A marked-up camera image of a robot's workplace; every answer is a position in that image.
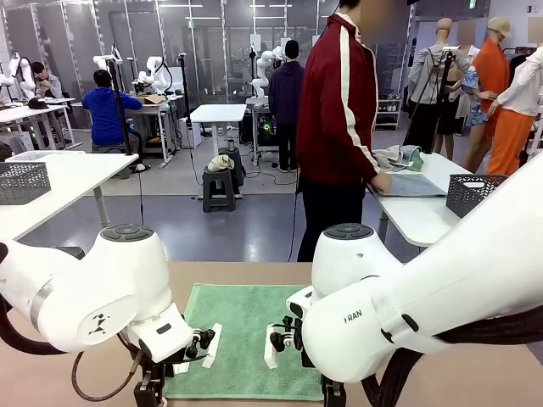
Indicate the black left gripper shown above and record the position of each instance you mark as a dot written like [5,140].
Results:
[148,390]

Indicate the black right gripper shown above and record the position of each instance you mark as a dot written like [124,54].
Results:
[333,394]

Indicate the light grey terry towel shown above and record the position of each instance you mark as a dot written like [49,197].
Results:
[411,184]

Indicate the grey plastic mesh basket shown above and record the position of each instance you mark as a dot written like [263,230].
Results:
[25,182]
[466,199]

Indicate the white terry towel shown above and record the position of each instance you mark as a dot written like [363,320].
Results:
[390,154]

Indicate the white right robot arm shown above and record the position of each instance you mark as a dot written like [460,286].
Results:
[424,297]

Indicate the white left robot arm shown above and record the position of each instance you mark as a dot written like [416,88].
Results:
[85,288]

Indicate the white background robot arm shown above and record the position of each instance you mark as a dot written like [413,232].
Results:
[25,76]
[159,76]
[259,85]
[102,61]

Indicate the person's right forearm red sleeve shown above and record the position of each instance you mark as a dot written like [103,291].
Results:
[365,161]

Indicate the person's right hand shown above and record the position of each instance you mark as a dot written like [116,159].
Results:
[382,183]

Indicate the grey plastic step stool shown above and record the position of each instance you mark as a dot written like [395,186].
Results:
[219,176]

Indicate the beige cloth bundle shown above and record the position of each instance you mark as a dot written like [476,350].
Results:
[220,163]

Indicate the black round stool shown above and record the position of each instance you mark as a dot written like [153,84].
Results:
[239,167]

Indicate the silver metal cup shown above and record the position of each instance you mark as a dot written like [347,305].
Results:
[231,144]

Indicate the computer tower with coloured lights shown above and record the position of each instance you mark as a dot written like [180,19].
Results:
[266,127]

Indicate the person in blue jacket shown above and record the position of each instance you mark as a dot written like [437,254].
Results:
[106,114]

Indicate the white robot workbench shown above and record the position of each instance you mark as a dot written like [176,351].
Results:
[157,111]

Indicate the white shoe shelf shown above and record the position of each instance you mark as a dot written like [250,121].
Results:
[388,114]

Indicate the black tripod stand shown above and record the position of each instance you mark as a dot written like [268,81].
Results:
[119,106]

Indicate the white height-adjustable desk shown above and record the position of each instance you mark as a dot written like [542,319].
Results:
[218,112]

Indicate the person in red track jacket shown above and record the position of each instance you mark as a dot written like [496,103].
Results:
[335,106]

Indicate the brown cardboard box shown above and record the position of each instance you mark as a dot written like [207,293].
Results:
[153,99]

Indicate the white long desk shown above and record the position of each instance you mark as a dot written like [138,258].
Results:
[25,112]

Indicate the black cap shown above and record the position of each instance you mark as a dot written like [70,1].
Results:
[38,104]

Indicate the black pole stand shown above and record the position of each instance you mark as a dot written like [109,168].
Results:
[184,85]

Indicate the person in navy hoodie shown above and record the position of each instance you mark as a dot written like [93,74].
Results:
[285,89]

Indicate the mannequin white top orange trousers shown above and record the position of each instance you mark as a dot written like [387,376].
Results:
[509,140]

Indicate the seated person in grey top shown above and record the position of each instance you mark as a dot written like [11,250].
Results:
[51,87]

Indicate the mannequin in blue floral dress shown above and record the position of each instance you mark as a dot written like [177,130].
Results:
[473,93]

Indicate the mannequin in grey hoodie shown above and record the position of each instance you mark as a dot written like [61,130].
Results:
[426,72]

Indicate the mannequin orange shirt tan cap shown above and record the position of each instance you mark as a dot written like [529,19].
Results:
[492,72]

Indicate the black tripod with white camera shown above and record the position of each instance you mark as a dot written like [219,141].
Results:
[439,97]

